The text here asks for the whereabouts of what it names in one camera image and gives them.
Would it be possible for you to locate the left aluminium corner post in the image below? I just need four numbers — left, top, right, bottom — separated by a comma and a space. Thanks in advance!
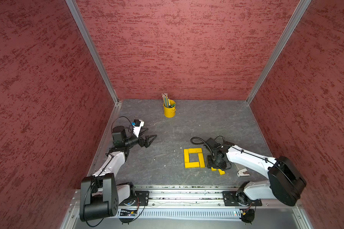
66, 0, 119, 105

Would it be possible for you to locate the yellow metal pencil bucket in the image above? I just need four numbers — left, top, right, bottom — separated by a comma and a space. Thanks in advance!
163, 99, 176, 118

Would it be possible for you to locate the right aluminium corner post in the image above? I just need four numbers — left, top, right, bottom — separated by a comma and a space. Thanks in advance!
246, 0, 311, 104

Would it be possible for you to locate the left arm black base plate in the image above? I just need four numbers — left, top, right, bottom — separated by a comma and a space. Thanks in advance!
132, 190, 150, 207

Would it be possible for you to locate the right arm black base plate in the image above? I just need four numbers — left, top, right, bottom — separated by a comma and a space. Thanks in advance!
222, 191, 262, 208

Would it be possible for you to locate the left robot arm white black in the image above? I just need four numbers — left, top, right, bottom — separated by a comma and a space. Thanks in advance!
79, 126, 157, 223

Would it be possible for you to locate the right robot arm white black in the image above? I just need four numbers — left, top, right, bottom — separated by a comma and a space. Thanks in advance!
203, 138, 307, 207

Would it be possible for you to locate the white slotted cable duct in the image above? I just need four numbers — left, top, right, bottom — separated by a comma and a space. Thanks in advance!
116, 208, 241, 220

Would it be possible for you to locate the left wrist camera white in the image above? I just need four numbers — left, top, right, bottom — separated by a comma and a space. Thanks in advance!
131, 119, 144, 138

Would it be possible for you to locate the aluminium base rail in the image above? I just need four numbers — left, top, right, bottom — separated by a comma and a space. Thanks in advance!
71, 186, 303, 210

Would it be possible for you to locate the aluminium corner post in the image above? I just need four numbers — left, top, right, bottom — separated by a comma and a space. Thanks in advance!
66, 0, 119, 105
246, 0, 311, 104

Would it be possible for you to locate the bundle of coloured pencils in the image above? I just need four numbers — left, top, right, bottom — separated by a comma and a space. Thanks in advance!
162, 93, 170, 108

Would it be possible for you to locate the white small part on table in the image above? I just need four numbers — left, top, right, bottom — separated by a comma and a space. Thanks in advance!
237, 168, 250, 177

